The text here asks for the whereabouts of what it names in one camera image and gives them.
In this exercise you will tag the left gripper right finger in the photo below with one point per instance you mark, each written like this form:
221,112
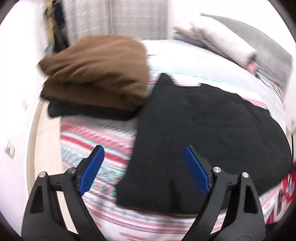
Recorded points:
244,218

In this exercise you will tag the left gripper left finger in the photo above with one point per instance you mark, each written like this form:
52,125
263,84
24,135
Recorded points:
43,219

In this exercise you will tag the black coat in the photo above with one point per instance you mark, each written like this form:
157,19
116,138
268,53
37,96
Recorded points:
223,128

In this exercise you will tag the hanging dark clothes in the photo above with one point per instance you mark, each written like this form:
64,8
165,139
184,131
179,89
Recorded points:
56,26

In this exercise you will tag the patterned knit blanket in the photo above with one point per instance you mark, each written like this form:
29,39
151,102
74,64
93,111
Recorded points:
79,135

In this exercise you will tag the black folded garment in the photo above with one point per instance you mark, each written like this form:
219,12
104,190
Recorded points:
57,108

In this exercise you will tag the dark pink cushion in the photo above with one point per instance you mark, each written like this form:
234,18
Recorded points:
252,66

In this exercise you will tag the brown folded coat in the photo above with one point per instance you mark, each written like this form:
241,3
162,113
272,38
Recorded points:
107,71

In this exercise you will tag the grey quilted headboard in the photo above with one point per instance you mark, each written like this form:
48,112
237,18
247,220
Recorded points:
275,63

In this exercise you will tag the grey bed sheet mattress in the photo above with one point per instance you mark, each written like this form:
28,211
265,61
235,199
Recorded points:
189,65

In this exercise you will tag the white folded duvet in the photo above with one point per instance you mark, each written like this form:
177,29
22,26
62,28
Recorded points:
223,41

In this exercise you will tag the pink pillow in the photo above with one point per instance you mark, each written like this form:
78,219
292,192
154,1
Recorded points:
189,32

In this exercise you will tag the grey pillow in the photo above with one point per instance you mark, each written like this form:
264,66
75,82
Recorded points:
180,37

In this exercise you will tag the grey dotted curtain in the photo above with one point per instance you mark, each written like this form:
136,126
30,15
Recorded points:
144,20

